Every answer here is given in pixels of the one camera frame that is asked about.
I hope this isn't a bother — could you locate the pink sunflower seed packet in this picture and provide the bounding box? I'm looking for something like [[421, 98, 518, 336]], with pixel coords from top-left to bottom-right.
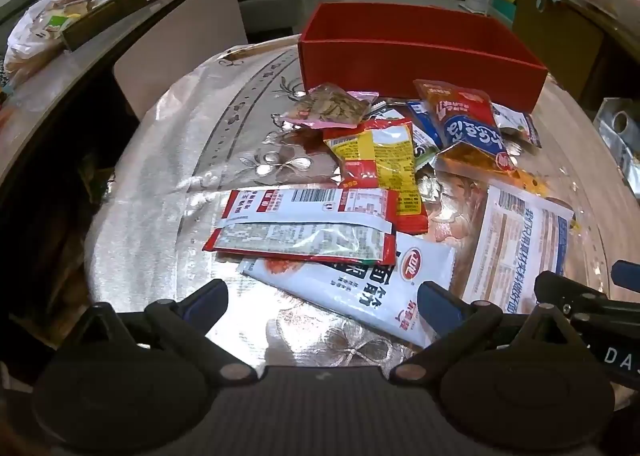
[[280, 82, 381, 130]]

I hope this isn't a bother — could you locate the dark green box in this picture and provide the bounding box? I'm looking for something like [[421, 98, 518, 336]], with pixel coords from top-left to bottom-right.
[[60, 0, 161, 52]]

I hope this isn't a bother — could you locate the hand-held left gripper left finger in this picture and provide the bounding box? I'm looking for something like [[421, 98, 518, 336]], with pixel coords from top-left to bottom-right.
[[85, 278, 259, 385]]

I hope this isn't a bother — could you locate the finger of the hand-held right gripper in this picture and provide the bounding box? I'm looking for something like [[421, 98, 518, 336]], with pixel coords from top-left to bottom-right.
[[611, 260, 640, 293], [533, 271, 609, 318]]

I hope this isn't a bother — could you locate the grey stone-top coffee table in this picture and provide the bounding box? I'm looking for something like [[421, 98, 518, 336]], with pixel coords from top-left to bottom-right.
[[0, 0, 251, 217]]

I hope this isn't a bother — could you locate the clear seed packet dark label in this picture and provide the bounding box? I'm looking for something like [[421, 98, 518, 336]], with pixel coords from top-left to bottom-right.
[[492, 103, 543, 150]]

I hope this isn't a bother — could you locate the white plastic bag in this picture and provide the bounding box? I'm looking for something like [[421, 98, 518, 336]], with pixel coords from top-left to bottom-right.
[[4, 0, 116, 83]]

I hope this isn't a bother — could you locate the wooden cabinet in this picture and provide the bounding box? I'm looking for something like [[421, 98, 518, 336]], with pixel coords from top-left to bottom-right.
[[514, 0, 640, 103]]

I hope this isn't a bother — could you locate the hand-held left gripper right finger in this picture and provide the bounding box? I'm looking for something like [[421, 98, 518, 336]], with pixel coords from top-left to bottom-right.
[[389, 280, 598, 385]]

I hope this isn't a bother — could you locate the red cardboard box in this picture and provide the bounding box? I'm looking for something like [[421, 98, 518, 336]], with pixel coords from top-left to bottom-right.
[[297, 2, 549, 113]]

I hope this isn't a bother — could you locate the yellow red snack packet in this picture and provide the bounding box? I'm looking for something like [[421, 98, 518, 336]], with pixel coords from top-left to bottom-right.
[[322, 118, 429, 235]]

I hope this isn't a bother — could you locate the white snack packet black print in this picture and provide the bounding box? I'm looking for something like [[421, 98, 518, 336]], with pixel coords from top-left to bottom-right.
[[237, 233, 457, 348]]

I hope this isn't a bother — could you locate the red blue spicy snack packet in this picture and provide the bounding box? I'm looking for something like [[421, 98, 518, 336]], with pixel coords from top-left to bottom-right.
[[414, 79, 521, 178]]

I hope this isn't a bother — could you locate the red white long snack packet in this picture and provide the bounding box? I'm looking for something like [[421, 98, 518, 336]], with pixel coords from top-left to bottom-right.
[[202, 187, 400, 268]]

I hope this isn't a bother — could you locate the white orange snack packet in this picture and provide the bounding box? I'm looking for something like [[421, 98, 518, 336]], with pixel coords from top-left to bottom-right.
[[460, 183, 575, 315]]

